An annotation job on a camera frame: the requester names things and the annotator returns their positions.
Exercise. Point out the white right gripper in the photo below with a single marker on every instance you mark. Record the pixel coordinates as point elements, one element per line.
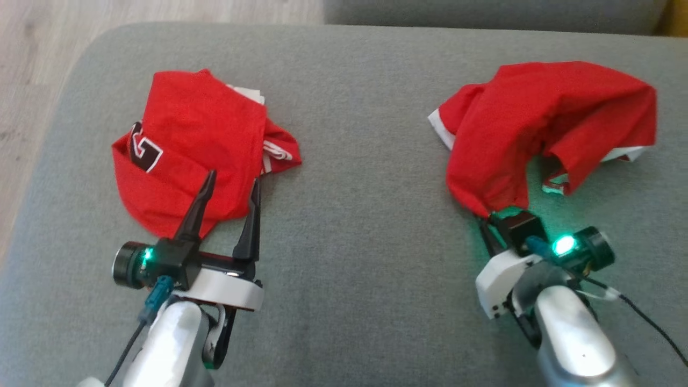
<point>502,282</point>

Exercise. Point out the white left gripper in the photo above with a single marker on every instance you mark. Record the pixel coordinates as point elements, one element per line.
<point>226,287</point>

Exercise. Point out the red jersey with letter print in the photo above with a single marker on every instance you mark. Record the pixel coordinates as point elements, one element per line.
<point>199,123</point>

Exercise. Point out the plain red garment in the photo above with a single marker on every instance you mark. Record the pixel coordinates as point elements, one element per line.
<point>537,107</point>

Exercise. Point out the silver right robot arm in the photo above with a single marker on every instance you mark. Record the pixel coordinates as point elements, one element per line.
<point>570,333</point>

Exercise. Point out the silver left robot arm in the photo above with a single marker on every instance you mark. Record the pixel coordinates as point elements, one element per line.
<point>172,344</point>

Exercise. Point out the grey sofa seat cushion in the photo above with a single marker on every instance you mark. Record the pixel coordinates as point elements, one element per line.
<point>365,215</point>

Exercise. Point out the grey sofa back cushion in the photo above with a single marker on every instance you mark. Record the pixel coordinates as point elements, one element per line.
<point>484,13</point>

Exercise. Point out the yellow object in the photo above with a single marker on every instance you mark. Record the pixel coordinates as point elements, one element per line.
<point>678,16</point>

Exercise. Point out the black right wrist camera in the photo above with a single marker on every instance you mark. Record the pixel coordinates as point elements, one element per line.
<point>586,247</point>

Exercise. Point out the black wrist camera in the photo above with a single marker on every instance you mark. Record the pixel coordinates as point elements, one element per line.
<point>586,247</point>
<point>131,263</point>

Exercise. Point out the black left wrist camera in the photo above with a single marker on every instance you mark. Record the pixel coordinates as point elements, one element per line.
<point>131,263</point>

